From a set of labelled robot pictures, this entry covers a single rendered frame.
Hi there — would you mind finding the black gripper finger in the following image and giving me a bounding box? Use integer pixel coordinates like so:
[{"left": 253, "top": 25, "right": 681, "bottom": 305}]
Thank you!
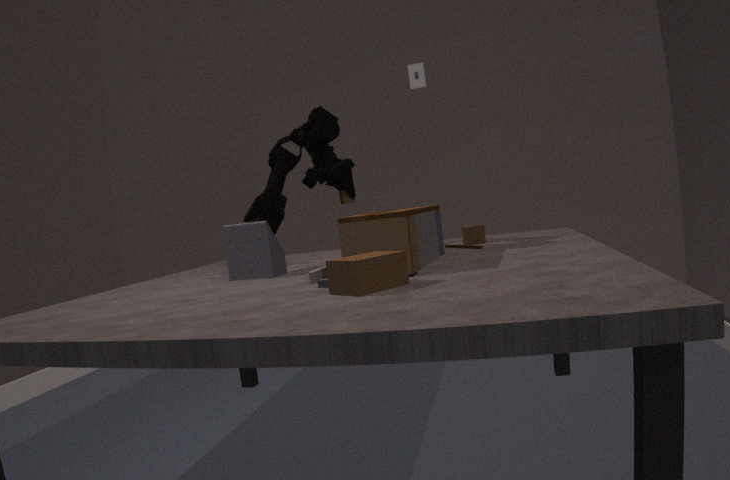
[
  {"left": 325, "top": 179, "right": 344, "bottom": 192},
  {"left": 331, "top": 169, "right": 356, "bottom": 199}
]

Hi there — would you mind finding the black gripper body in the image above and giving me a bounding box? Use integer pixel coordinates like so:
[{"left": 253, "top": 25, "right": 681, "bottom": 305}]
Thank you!
[{"left": 310, "top": 144, "right": 355, "bottom": 184}]

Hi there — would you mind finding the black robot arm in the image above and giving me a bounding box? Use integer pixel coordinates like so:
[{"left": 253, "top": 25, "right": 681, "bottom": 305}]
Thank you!
[{"left": 244, "top": 106, "right": 340, "bottom": 234}]

